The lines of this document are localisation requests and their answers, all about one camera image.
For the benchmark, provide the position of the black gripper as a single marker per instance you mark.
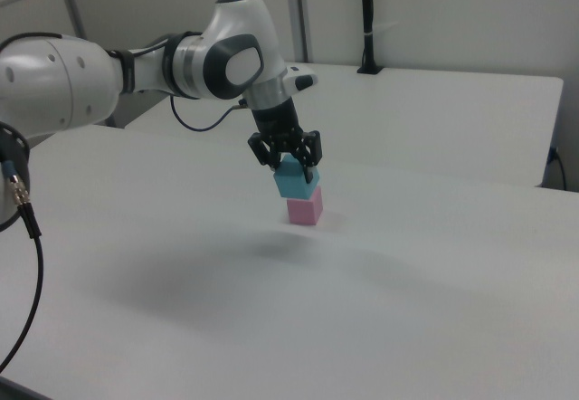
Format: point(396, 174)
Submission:
point(276, 119)

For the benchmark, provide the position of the pink cube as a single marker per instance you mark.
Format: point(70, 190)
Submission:
point(304, 212)

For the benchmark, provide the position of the blue cube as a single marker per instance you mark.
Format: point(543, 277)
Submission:
point(294, 182)

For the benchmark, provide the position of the black camera stand pole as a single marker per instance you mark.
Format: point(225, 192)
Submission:
point(368, 15)

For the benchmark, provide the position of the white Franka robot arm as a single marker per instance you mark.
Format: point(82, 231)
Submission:
point(235, 24)

